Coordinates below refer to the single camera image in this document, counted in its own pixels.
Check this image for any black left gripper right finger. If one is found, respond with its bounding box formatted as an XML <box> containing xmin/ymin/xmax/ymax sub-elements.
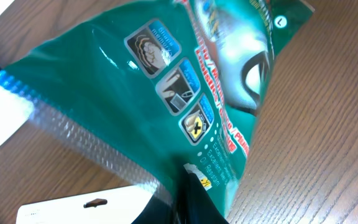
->
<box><xmin>175</xmin><ymin>172</ymin><xmax>228</xmax><ymax>224</ymax></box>

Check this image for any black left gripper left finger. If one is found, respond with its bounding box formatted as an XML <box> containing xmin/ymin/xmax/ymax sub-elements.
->
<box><xmin>132</xmin><ymin>196</ymin><xmax>173</xmax><ymax>224</ymax></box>

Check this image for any red tool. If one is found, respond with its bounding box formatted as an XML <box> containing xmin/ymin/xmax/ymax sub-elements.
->
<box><xmin>16</xmin><ymin>185</ymin><xmax>152</xmax><ymax>224</ymax></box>

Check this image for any green white gloves package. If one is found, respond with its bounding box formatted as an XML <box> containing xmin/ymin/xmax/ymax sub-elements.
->
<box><xmin>0</xmin><ymin>0</ymin><xmax>314</xmax><ymax>217</ymax></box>

